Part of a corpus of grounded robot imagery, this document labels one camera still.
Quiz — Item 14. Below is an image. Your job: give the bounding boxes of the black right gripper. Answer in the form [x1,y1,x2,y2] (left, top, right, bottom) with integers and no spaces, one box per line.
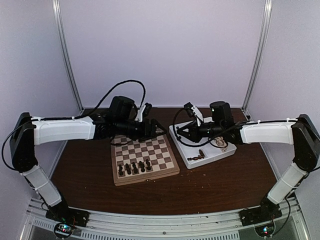
[176,120,224,144]

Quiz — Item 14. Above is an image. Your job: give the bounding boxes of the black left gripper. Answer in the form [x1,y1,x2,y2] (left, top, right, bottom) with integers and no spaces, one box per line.
[115,117,167,142]

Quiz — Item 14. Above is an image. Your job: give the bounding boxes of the dark chess rook small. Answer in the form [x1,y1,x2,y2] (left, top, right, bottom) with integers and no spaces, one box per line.
[125,163,131,170]

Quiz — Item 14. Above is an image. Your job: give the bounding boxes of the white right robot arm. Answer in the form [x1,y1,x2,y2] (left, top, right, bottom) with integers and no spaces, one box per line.
[172,101,320,221]

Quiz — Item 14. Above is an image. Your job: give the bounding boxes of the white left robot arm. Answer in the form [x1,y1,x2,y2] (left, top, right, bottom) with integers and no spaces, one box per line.
[4,96,167,222]

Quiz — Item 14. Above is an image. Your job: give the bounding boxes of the dark chess piece crossing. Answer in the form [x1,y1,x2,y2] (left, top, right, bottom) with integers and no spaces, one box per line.
[187,155,205,161]

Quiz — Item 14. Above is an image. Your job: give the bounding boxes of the pile of white chess pieces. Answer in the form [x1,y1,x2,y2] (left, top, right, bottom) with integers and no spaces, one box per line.
[214,136,228,152]

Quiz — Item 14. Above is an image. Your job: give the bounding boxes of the wooden chess board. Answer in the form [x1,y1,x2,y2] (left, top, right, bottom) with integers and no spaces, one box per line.
[111,135,180,186]

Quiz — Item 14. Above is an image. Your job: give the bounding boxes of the white plastic divided tray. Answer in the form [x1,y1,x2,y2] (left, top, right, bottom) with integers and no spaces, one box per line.
[169,125,237,169]

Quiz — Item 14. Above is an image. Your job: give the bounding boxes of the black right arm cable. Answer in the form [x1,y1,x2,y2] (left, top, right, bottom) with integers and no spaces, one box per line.
[173,107,213,148]

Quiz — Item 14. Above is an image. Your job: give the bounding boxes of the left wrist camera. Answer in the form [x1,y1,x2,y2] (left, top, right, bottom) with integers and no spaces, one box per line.
[135,102,152,123]

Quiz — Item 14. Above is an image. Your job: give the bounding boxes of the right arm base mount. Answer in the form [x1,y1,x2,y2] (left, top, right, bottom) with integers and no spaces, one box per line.
[239,196,283,227]

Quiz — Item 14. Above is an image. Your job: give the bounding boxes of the right aluminium frame post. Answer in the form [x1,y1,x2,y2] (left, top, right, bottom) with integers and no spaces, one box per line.
[241,0,273,113]

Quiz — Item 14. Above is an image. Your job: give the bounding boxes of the aluminium frame post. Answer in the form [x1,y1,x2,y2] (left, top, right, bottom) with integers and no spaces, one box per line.
[52,0,84,112]
[241,0,273,113]

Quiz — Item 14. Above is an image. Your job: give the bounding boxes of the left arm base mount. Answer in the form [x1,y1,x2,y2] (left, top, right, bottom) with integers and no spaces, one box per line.
[45,198,90,227]

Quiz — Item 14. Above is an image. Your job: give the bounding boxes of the aluminium front rail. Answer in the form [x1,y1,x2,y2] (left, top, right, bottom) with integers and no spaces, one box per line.
[24,194,303,240]

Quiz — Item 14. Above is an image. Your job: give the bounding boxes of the left aluminium frame post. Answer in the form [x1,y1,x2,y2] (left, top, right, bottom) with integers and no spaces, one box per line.
[52,0,84,112]

